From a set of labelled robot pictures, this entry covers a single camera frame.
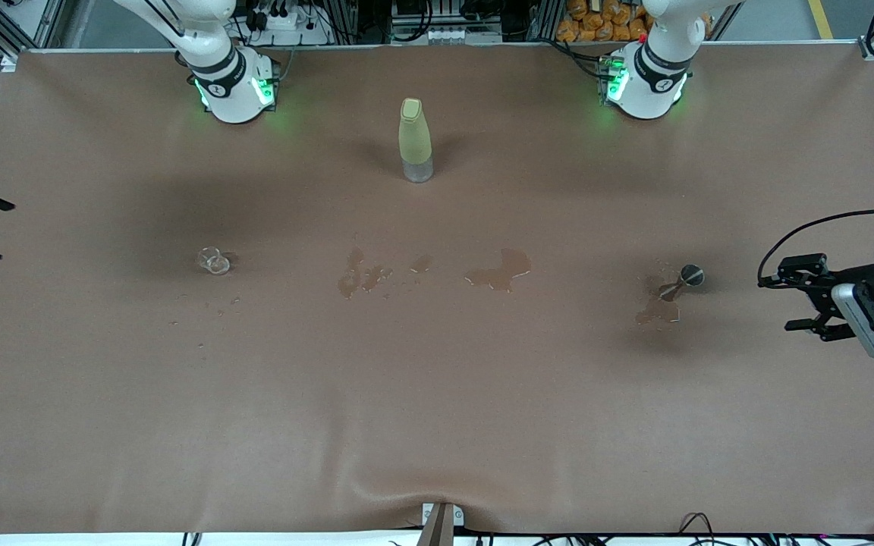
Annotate yellow-green shaker bottle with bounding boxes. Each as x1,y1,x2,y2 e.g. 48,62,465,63
398,97,435,184

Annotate white terminal block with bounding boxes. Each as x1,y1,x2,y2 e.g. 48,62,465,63
391,26,503,45

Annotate brown table cloth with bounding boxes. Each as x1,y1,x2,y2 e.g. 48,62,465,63
0,43,874,536

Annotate metal jigger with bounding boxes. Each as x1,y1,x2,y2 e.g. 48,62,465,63
658,263,706,302

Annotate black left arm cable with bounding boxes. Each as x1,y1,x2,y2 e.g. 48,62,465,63
757,200,874,286

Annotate clear glass measuring cup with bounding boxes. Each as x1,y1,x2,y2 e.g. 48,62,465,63
196,246,233,276

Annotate orange snack bags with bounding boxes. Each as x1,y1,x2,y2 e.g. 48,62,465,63
556,0,652,43

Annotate white power strip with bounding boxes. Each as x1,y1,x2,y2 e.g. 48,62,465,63
246,6,332,46

